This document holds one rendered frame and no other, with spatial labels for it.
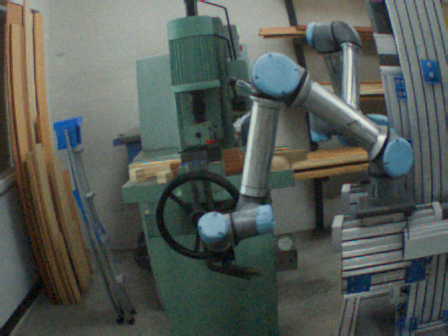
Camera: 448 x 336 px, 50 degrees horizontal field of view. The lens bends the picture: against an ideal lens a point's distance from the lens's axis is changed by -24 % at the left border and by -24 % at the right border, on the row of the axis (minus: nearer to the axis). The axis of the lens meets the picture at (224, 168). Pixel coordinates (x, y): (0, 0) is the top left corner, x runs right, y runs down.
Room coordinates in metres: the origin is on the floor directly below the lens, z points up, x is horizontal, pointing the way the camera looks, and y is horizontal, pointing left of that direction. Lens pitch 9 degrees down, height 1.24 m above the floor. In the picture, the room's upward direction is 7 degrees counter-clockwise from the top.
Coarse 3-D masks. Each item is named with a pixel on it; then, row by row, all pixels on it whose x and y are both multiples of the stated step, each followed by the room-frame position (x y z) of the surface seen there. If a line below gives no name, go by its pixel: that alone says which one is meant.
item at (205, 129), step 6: (192, 126) 2.20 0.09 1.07; (198, 126) 2.20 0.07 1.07; (204, 126) 2.20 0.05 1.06; (210, 126) 2.26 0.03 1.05; (192, 132) 2.20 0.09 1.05; (204, 132) 2.19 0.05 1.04; (210, 132) 2.23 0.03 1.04; (192, 138) 2.20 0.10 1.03; (198, 138) 2.20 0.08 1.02; (204, 138) 2.20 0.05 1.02; (210, 138) 2.20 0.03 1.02; (192, 144) 2.20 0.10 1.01; (198, 144) 2.20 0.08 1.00; (204, 144) 2.24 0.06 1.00
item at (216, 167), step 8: (184, 168) 1.99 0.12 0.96; (208, 168) 1.98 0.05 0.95; (216, 168) 1.98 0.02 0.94; (224, 168) 2.09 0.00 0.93; (224, 176) 2.04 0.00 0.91; (184, 184) 1.99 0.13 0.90; (200, 184) 1.99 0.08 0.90; (216, 184) 1.98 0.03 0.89; (184, 192) 1.99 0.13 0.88; (200, 192) 1.99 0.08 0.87
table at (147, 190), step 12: (144, 180) 2.19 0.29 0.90; (156, 180) 2.16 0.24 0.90; (240, 180) 2.07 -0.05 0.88; (276, 180) 2.06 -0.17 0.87; (288, 180) 2.06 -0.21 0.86; (132, 192) 2.10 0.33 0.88; (144, 192) 2.10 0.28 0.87; (156, 192) 2.09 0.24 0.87; (180, 192) 2.05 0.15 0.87; (216, 192) 1.98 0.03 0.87
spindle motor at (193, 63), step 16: (192, 16) 2.17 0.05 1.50; (208, 16) 2.21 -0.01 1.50; (176, 32) 2.17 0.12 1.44; (192, 32) 2.16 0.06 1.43; (208, 32) 2.19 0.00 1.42; (176, 48) 2.18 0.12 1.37; (192, 48) 2.16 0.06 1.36; (208, 48) 2.19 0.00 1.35; (176, 64) 2.19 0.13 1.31; (192, 64) 2.16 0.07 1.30; (208, 64) 2.18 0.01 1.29; (176, 80) 2.19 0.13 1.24; (192, 80) 2.16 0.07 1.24; (208, 80) 2.18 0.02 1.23
